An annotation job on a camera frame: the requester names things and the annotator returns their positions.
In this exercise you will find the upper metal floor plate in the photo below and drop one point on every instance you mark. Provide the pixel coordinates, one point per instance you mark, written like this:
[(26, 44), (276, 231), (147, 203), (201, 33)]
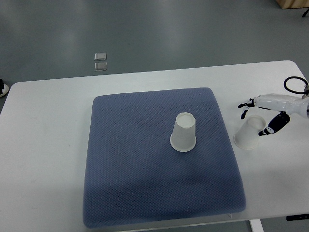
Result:
[(100, 56)]

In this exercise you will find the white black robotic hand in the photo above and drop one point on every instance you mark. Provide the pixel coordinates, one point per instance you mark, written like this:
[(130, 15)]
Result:
[(285, 105)]

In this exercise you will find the black table control panel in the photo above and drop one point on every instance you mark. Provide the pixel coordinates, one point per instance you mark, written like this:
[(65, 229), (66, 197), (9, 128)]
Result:
[(297, 217)]

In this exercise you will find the white table leg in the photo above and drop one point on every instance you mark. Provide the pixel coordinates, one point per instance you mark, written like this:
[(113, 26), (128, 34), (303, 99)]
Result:
[(256, 225)]

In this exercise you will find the black white sneaker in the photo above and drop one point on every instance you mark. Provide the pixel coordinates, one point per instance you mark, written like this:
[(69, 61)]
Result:
[(4, 89)]

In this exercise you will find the black tripod foot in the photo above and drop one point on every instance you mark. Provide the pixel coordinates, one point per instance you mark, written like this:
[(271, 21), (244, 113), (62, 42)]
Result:
[(305, 13)]

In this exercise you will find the white paper cup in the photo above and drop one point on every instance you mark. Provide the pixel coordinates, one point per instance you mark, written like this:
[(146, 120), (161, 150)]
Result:
[(247, 136), (183, 137)]

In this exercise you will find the blue textured cushion mat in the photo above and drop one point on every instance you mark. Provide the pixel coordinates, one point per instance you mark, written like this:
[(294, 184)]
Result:
[(134, 175)]

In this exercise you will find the wooden box corner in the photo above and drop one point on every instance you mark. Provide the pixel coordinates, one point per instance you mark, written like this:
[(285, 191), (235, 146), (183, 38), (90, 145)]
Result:
[(293, 4)]

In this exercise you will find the white paper cup on mat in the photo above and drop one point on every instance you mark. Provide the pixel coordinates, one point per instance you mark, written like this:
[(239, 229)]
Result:
[(183, 137)]

